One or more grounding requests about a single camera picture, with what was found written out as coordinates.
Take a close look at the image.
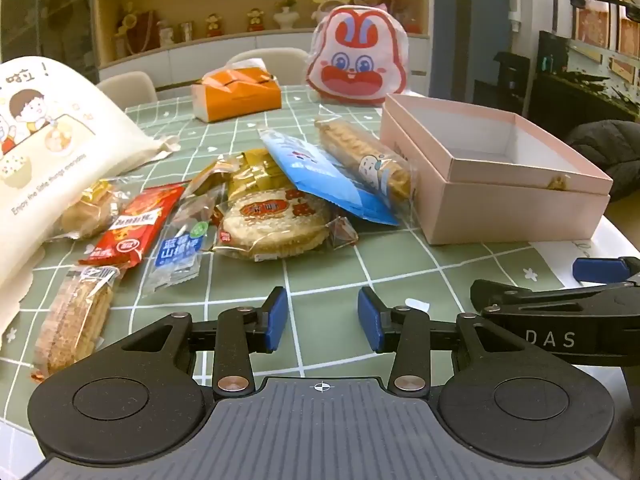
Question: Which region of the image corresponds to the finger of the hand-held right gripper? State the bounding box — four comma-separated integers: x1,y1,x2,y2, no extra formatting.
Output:
470,279,640,318
572,256,640,284

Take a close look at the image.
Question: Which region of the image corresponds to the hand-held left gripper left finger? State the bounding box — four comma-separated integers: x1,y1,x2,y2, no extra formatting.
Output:
120,286,290,397

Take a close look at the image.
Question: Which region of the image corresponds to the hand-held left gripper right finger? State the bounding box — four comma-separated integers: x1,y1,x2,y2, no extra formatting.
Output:
357,287,531,397

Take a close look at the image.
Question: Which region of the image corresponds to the pink box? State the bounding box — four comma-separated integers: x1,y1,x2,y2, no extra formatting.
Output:
379,92,614,246

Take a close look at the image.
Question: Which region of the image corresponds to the round rice cracker packet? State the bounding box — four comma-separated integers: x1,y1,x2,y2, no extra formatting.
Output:
212,187,360,261

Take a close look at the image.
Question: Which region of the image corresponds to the blue snack packet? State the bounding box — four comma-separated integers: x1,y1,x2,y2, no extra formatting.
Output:
257,128,401,226

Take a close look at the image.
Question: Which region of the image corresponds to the long biscuit packet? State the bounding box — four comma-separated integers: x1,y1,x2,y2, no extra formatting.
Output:
314,116,418,206

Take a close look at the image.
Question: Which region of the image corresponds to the crisp bar packet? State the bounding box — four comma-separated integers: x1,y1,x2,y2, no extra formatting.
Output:
31,265,122,378

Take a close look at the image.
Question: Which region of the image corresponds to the white table cover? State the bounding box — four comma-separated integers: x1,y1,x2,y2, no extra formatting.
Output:
530,210,640,291

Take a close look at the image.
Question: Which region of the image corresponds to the green checked tablecloth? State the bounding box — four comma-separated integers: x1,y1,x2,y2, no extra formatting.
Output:
0,82,601,396

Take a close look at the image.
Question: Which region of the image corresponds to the dark padded jacket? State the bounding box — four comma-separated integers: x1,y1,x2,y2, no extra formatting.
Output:
565,120,640,201

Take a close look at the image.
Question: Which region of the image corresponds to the clear packet with blue label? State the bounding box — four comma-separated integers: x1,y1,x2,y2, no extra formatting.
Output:
141,195,211,296

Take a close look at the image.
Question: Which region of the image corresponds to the golden snack packet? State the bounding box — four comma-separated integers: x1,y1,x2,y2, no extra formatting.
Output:
227,150,296,196

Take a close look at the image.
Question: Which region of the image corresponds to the brown clear-wrapped snack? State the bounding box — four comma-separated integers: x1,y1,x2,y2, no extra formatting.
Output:
185,157,231,198

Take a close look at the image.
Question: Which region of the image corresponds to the red snack packet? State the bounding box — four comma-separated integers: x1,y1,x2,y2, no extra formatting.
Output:
79,182,188,267

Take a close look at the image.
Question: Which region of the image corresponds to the glass fish tank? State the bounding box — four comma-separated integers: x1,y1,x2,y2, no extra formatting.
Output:
537,30,640,121

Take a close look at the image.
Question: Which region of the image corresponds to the black appliance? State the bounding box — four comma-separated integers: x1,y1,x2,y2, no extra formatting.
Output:
492,52,531,116

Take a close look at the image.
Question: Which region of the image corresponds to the small cracker packet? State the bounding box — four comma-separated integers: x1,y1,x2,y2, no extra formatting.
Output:
59,180,123,241

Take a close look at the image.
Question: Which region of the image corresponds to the orange tissue box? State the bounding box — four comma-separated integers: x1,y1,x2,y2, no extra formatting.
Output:
191,66,282,123

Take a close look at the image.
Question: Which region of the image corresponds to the beige chair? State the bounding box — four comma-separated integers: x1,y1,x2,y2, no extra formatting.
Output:
226,47,311,86
95,71,160,111

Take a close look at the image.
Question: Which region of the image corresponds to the rabbit-shaped plush bag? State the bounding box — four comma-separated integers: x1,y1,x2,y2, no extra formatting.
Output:
306,4,410,107

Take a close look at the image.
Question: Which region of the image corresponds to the cream printed pillow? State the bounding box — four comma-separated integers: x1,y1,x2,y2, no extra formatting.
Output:
0,55,181,331

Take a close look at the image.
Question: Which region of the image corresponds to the wooden shelf cabinet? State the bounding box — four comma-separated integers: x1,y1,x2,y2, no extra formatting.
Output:
90,0,433,96

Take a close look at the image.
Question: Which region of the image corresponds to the yellow flower decoration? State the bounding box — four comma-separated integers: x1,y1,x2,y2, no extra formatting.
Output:
117,2,156,56

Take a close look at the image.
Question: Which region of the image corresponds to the framed wall picture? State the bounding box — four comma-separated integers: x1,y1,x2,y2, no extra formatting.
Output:
615,0,640,56
572,0,611,51

